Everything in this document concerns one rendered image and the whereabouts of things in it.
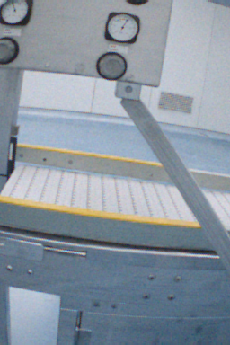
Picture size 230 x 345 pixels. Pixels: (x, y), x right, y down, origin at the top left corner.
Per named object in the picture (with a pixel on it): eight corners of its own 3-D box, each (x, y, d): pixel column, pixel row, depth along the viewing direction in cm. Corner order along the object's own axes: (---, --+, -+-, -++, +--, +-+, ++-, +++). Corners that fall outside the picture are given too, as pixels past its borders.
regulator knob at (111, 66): (93, 80, 39) (100, 41, 37) (93, 78, 41) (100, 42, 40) (126, 84, 39) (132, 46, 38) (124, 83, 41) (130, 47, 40)
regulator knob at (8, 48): (-16, 65, 37) (-9, 26, 36) (-11, 63, 40) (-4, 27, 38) (12, 66, 38) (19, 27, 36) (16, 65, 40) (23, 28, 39)
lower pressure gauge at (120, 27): (102, 39, 38) (108, 9, 37) (102, 40, 40) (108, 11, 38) (137, 45, 39) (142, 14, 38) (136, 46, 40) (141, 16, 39)
